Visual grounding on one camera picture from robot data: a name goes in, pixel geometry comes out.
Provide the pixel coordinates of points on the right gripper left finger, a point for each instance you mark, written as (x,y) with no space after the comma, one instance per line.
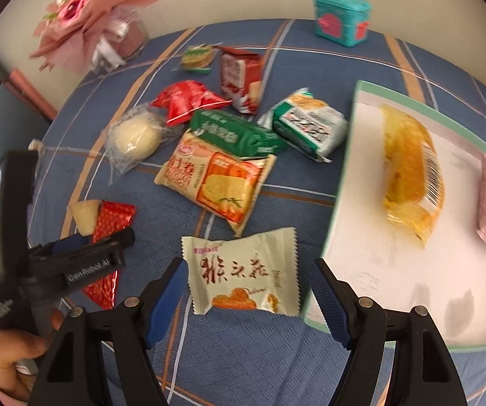
(73,371)

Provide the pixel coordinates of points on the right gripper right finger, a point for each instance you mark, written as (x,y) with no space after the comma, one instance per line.
(423,371)

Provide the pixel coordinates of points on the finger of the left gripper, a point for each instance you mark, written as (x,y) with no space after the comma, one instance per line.
(70,243)
(110,248)

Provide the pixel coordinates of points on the red patterned packet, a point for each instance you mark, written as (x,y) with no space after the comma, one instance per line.
(112,218)

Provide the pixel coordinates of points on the round bun clear wrapper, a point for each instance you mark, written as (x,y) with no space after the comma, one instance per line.
(137,135)

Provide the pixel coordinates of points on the orange roll cake pack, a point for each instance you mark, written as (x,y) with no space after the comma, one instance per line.
(217,181)

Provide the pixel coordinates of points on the red crinkled snack packet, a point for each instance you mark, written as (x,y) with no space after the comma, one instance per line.
(183,99)

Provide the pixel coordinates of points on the yellow orange snack bag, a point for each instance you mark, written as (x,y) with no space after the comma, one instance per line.
(414,193)

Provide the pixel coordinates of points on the cream cookie pack red letters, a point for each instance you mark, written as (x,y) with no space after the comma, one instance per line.
(259,272)

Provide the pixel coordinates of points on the dark green snack pack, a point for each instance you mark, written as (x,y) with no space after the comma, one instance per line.
(234,135)

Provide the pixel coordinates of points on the round cookie green wrapper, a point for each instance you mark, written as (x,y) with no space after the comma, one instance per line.
(197,59)

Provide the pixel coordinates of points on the red white snack box pack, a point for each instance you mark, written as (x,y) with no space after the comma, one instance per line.
(240,78)

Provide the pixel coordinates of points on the white green cracker pack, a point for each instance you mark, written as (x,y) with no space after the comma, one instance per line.
(308,124)

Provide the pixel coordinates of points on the person's left hand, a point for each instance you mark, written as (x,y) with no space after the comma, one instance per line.
(16,345)

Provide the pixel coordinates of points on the pale jelly cup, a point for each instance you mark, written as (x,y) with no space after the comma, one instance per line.
(85,215)

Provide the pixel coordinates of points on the green-rimmed white cardboard tray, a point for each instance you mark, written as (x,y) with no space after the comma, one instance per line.
(406,230)

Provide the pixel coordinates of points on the blue plaid tablecloth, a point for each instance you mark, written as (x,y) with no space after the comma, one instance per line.
(230,357)

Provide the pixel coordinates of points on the pink flower bouquet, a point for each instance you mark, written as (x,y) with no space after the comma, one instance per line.
(71,29)

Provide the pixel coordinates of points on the teal toy house box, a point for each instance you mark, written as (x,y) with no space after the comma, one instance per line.
(345,22)

